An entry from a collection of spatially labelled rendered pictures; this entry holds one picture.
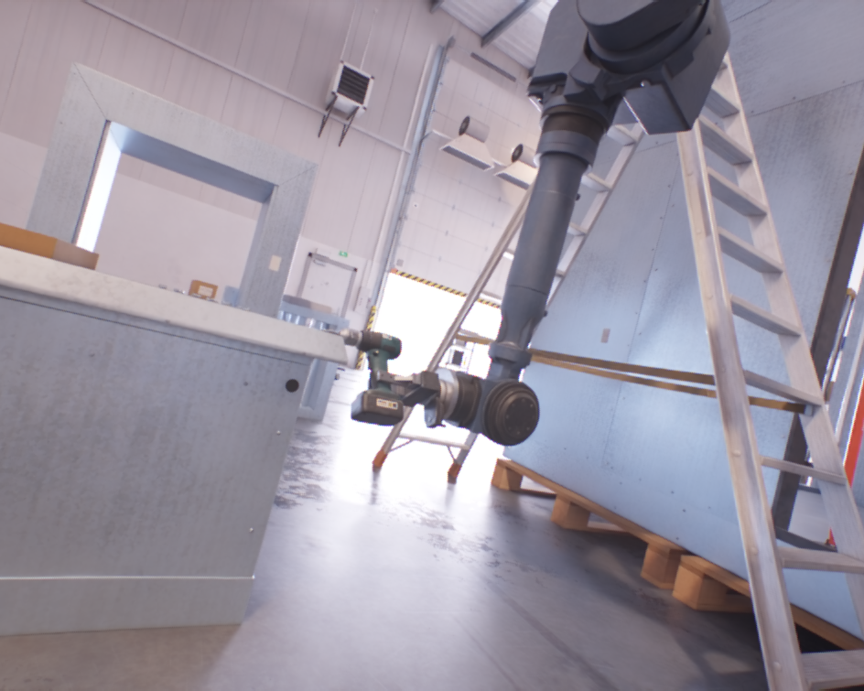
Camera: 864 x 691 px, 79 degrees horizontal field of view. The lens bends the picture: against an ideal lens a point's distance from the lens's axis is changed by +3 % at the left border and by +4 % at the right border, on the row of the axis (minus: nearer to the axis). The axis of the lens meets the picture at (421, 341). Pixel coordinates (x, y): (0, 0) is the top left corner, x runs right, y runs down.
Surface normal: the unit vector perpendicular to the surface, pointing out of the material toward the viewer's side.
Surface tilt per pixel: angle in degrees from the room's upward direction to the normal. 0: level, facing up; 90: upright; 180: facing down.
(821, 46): 90
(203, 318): 67
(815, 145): 90
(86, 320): 90
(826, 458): 92
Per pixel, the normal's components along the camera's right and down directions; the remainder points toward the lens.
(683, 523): -0.87, -0.25
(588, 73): -0.65, -0.19
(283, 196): 0.42, 0.08
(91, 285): 0.54, -0.28
